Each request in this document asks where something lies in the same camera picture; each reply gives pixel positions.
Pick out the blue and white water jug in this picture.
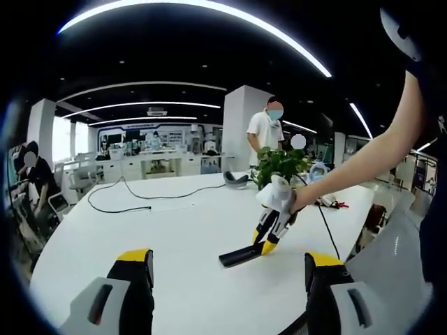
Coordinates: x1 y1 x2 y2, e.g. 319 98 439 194
309 163 331 181

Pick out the spare hand-held gripper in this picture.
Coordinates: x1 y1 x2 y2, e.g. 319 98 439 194
316 195 342 209

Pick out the green potted plant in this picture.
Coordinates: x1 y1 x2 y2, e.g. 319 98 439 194
251 146 312 191

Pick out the black remote control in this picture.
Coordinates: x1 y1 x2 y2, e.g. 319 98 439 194
218 242 277 269

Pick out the grey mesh office chair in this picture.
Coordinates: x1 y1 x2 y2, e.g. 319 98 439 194
279 195 437 335

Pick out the person's right hand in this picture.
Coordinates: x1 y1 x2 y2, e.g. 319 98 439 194
290 184 317 214

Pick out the grey worn device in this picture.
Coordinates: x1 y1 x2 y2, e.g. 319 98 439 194
379 7 424 63

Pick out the white power strip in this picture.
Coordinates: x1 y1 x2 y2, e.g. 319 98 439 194
150 201 195 212

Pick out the white cabinet row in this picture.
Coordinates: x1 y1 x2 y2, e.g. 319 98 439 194
69 148 242 182

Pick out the white office chair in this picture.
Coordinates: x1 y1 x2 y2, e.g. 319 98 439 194
47 192 70 218

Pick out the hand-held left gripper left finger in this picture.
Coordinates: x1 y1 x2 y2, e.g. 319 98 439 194
58 248 155 335

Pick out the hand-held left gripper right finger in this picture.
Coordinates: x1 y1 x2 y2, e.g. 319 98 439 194
304 251 394 335

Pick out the ceiling light strip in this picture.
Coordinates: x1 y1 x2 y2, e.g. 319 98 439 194
57 0 332 77
349 102 374 140
64 100 221 119

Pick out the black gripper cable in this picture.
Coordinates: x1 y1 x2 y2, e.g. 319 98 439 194
293 173 343 262

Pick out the grey neck massager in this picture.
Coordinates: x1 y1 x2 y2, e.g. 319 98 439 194
223 170 249 190

